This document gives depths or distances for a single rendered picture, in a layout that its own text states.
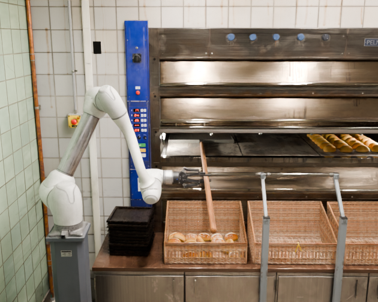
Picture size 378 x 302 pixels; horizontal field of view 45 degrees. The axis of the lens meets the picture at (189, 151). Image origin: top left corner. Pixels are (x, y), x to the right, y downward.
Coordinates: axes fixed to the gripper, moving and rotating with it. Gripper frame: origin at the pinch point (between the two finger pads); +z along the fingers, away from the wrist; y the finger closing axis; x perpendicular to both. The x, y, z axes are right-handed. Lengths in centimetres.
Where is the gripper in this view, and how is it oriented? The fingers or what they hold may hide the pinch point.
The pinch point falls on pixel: (205, 177)
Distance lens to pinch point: 284.0
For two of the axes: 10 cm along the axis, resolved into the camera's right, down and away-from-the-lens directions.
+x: -0.1, 2.4, -9.7
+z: 10.0, 0.1, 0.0
